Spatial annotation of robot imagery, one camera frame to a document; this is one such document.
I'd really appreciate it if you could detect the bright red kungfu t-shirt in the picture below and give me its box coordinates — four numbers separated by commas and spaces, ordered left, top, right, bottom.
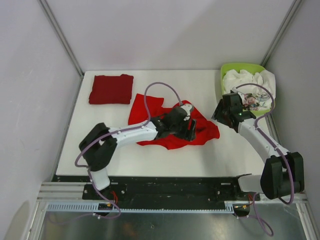
128, 93, 220, 150

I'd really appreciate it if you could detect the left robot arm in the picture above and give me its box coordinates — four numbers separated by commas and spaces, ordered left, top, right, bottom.
79, 103, 197, 200

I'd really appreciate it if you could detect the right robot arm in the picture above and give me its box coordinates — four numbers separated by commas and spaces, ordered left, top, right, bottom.
213, 92, 305, 202

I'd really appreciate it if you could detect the white printed t-shirt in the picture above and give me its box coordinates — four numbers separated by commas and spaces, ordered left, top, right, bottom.
222, 69, 276, 111

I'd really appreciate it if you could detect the green plastic basket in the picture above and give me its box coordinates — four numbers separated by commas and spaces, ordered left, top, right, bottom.
220, 62, 276, 116

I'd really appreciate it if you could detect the folded dark red shirt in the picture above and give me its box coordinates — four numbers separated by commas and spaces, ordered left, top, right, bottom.
88, 74, 134, 105

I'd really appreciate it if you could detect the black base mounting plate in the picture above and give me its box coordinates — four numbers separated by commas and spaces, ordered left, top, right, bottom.
53, 175, 260, 209

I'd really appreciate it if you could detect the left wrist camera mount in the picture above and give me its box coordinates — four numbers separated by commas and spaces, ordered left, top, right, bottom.
180, 103, 194, 121

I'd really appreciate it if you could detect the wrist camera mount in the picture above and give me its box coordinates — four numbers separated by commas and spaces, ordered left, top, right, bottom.
180, 103, 194, 121
230, 87, 245, 97

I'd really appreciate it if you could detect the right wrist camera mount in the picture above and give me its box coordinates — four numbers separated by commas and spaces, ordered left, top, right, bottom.
230, 87, 245, 97

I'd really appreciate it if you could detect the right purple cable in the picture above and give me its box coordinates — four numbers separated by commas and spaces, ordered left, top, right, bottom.
231, 83, 295, 237

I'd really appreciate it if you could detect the white cable duct rail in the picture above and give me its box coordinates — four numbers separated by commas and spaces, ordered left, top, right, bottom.
46, 202, 241, 214

